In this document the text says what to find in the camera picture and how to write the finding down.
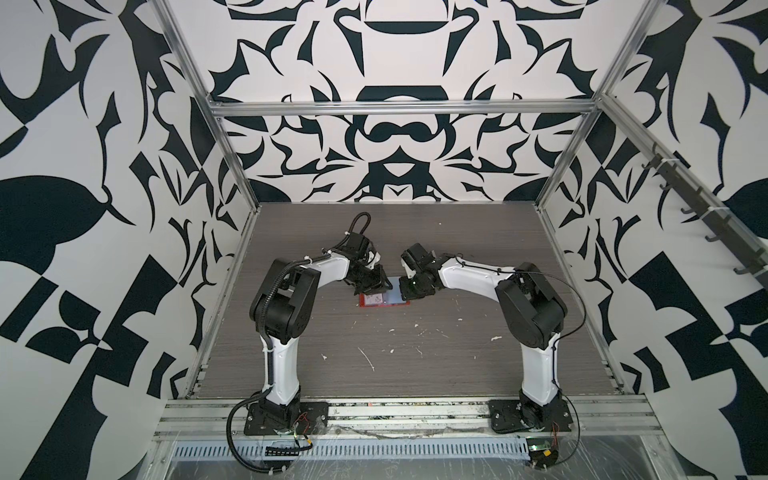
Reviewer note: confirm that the white pink credit card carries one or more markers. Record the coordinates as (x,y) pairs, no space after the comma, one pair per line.
(375,299)

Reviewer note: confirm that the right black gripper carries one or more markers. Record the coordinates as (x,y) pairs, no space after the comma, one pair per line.
(404,292)

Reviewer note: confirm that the green circuit board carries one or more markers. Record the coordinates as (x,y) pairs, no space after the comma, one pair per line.
(542,454)

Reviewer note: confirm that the red leather card holder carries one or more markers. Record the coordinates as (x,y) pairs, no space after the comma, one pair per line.
(389,298)

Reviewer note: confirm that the white slotted cable duct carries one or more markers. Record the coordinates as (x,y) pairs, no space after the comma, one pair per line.
(392,449)

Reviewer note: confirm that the wall hook rack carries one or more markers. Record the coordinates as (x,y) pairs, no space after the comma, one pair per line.
(701,204)

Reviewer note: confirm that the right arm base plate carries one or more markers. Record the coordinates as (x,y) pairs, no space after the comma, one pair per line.
(513,416)

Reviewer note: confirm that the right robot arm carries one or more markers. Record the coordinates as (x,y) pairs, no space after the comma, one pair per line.
(534,314)

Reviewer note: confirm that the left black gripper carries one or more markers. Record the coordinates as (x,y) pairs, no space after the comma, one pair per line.
(380,284)

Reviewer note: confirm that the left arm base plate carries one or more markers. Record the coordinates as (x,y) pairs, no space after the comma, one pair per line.
(267,418)

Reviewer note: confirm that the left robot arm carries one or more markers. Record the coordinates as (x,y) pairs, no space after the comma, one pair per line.
(283,306)

